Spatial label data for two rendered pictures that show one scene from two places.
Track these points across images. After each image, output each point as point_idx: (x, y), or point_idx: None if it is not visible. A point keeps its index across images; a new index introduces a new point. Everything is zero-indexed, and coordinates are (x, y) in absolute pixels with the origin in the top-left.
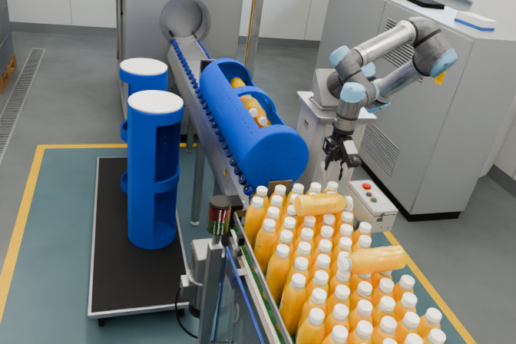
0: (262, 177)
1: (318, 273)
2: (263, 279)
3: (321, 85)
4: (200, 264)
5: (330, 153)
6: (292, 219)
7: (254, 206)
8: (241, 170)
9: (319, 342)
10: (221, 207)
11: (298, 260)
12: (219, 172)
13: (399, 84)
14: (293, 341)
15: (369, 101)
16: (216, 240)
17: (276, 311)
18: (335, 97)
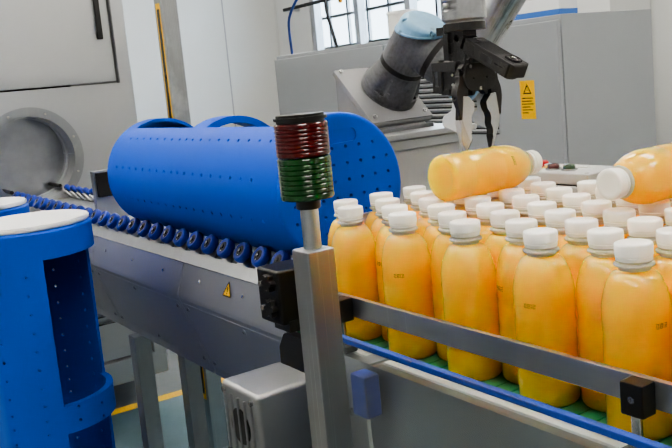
0: (324, 228)
1: (571, 220)
2: (444, 321)
3: (355, 93)
4: (265, 411)
5: (458, 76)
6: (444, 204)
7: (347, 220)
8: (275, 222)
9: (668, 310)
10: (310, 115)
11: (512, 221)
12: (213, 302)
13: (505, 7)
14: (586, 409)
15: None
16: (315, 228)
17: (516, 345)
18: (388, 107)
